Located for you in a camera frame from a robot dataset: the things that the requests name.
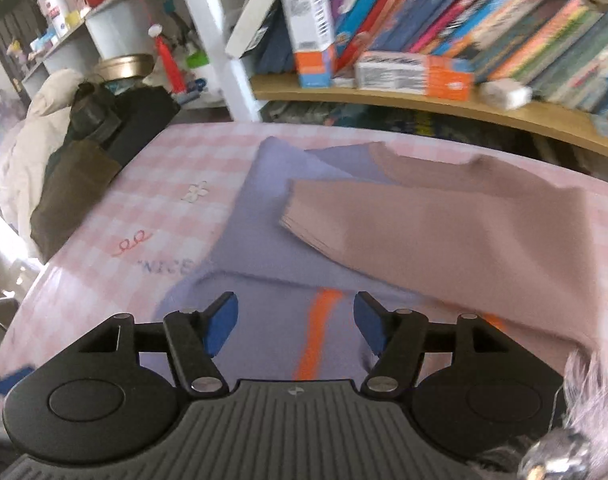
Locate white round bucket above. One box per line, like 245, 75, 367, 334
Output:
85, 0, 167, 61

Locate white shelf rack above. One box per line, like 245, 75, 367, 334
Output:
21, 0, 262, 123

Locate gold round tin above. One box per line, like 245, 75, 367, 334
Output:
93, 54, 155, 81

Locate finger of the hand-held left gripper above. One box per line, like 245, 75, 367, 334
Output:
0, 366, 36, 413

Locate silver round charm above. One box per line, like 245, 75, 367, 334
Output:
518, 430, 592, 480

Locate tall white orange box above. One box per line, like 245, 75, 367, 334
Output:
281, 0, 337, 88

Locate white charger plug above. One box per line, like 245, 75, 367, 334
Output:
480, 77, 533, 111

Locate dark bag and clothes pile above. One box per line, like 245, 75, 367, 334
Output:
30, 139, 122, 264

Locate red tassel ornament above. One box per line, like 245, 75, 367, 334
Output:
134, 0, 189, 95

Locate beige coat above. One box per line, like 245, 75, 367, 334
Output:
0, 69, 87, 261

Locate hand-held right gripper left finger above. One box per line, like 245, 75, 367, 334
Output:
64, 291, 239, 395

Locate pink and lavender sweater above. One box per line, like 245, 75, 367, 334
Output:
156, 140, 602, 386

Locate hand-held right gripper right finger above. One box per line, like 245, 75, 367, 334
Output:
353, 291, 527, 395

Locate pink fluffy sleeve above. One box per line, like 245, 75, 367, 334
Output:
558, 350, 608, 480

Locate row of colourful books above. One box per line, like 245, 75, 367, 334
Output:
256, 0, 608, 126

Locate pink checked tablecloth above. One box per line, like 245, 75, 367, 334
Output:
0, 122, 608, 391

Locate long white orange box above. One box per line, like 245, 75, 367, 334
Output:
355, 50, 475, 101

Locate green capped bottle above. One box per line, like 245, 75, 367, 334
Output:
185, 42, 209, 70

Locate dark magazines under shelf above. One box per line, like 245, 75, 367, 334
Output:
264, 101, 549, 148

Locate white bottle with blue cap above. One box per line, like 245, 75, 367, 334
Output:
40, 0, 70, 38

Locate wooden bookshelf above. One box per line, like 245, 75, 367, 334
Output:
249, 72, 608, 166

